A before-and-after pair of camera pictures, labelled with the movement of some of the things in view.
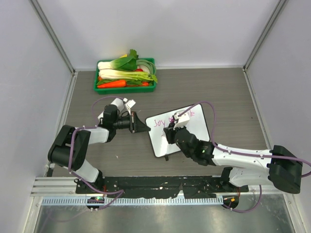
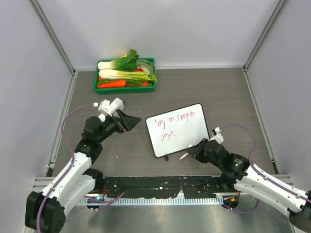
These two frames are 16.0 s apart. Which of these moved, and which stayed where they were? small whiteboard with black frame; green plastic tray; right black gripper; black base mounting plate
Moved: right black gripper
Stayed: black base mounting plate; small whiteboard with black frame; green plastic tray
